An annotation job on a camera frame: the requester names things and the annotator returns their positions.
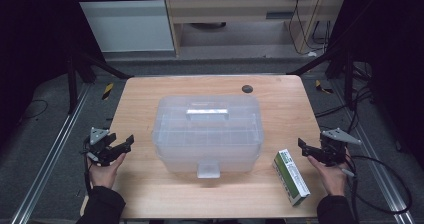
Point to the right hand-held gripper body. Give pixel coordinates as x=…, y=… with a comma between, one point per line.
x=333, y=147

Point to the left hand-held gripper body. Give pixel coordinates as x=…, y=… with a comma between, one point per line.
x=98, y=147

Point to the green and white carton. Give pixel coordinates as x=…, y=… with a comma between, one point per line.
x=291, y=177

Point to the clear plastic storage box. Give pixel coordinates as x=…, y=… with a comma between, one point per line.
x=208, y=134

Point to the person's left hand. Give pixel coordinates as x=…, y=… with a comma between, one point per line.
x=105, y=174

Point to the person's right hand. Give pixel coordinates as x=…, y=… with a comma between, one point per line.
x=333, y=179

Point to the yellow black tape strip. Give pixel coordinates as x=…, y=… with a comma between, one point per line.
x=322, y=88
x=107, y=91

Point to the black metal stand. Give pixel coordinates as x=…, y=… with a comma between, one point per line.
x=348, y=80
x=71, y=84

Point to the black round table grommet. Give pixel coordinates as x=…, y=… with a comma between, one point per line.
x=247, y=89

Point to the white plug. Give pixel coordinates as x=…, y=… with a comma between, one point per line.
x=312, y=54

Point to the dark curtain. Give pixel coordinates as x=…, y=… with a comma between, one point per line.
x=393, y=50
x=33, y=50

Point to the white cabinet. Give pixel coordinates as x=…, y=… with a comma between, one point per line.
x=126, y=24

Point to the wooden desk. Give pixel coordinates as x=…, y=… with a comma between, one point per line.
x=233, y=17

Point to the aluminium floor rail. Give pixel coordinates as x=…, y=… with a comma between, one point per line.
x=376, y=170
x=50, y=157

